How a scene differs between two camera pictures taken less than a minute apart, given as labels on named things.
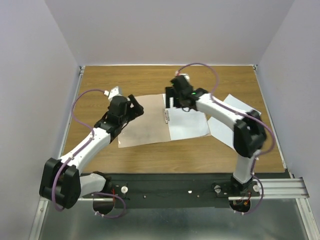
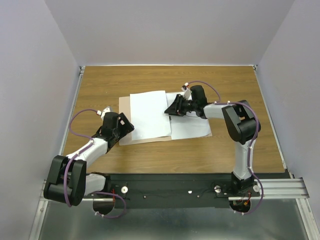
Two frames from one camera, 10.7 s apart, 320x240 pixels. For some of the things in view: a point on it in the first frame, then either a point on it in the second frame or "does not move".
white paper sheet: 224,130 → 148,117
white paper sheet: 183,124 does not move
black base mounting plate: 169,190 does not move
